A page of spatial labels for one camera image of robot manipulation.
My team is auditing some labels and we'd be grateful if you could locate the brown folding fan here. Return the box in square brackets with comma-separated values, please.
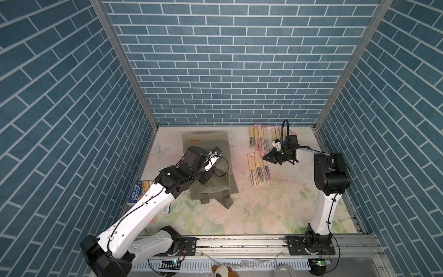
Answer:
[257, 126, 265, 150]

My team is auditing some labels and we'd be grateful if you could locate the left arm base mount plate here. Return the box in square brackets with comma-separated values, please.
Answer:
[156, 237, 197, 257]

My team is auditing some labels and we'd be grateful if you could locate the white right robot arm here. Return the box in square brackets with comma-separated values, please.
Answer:
[262, 135, 350, 256]

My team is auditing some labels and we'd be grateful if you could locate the olive green canvas tote bag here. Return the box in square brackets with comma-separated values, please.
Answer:
[182, 131, 239, 209]

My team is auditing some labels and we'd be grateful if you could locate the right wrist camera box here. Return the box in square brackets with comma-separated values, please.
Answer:
[272, 139, 281, 151]

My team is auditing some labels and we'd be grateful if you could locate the black patterned bamboo folding fan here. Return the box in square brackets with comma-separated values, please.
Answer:
[248, 126, 255, 150]

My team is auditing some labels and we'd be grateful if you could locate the purple folding fan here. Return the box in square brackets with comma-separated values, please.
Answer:
[275, 128, 282, 141]

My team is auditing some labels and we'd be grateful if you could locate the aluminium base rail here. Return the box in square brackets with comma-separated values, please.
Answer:
[90, 234, 395, 277]

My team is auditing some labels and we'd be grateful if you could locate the second-row bamboo folding fan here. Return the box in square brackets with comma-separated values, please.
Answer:
[254, 152, 266, 184]

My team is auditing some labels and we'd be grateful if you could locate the white blue small box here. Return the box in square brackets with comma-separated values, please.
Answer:
[159, 204, 171, 214]

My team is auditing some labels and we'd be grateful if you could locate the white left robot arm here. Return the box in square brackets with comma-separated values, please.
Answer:
[80, 146, 221, 277]

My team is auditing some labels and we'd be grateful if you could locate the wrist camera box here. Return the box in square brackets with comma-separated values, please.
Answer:
[272, 139, 281, 151]
[204, 147, 222, 172]

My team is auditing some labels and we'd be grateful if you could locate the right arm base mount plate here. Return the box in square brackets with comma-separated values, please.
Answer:
[283, 235, 336, 256]

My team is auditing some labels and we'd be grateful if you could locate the pink folding fan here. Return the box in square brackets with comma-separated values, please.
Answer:
[253, 126, 261, 151]

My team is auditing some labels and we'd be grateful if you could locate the blue illustrated book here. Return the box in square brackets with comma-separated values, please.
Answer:
[127, 180, 153, 206]

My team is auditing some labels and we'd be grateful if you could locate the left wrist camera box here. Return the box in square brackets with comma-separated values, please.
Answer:
[204, 147, 222, 172]

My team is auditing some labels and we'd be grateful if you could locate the brown plush toy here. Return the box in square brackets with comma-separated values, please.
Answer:
[212, 265, 239, 277]

